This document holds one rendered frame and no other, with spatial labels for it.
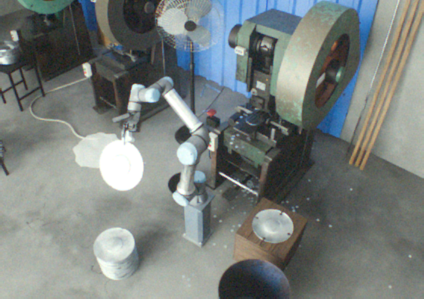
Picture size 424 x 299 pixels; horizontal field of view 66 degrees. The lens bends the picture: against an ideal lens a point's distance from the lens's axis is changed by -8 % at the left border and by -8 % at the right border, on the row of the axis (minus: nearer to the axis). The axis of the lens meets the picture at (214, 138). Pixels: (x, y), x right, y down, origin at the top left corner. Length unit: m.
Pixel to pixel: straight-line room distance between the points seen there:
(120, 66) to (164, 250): 1.90
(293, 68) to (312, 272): 1.56
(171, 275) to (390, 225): 1.89
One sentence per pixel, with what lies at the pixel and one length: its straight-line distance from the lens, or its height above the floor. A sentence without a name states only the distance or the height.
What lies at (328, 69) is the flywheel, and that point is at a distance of 2.26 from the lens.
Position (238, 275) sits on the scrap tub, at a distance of 2.36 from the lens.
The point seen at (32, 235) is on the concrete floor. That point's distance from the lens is 3.19.
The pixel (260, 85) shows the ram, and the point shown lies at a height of 1.07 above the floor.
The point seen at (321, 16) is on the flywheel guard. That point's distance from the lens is 2.08.
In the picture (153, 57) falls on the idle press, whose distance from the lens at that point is 3.84.
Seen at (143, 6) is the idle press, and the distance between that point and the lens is 3.24.
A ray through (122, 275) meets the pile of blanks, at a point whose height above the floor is 0.06.
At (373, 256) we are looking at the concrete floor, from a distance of 3.06.
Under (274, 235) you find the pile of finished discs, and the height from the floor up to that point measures 0.35.
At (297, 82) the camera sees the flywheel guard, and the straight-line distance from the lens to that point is 1.99.
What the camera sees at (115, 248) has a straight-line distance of 2.59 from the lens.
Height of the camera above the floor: 2.37
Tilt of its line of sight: 40 degrees down
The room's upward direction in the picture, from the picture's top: 2 degrees clockwise
